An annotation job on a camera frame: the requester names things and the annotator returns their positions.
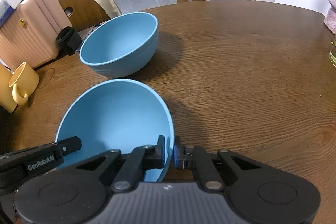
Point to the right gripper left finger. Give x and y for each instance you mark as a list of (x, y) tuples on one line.
[(141, 159)]

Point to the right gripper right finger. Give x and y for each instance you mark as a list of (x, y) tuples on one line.
[(200, 163)]

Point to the blue bowl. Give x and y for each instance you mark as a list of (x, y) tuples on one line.
[(118, 114), (121, 46)]

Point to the yellow mug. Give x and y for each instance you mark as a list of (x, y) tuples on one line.
[(23, 83)]

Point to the pink suitcase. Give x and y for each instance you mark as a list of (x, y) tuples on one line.
[(29, 34)]

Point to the black cylinder cup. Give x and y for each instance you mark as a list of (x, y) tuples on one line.
[(69, 40)]

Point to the wooden chair with cloth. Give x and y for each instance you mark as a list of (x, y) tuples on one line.
[(87, 13)]

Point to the clear drinking glass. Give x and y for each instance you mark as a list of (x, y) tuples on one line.
[(332, 53)]

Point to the pink flower vase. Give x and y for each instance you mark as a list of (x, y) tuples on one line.
[(330, 18)]

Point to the yellow kettle grey handle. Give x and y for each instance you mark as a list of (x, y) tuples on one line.
[(6, 98)]

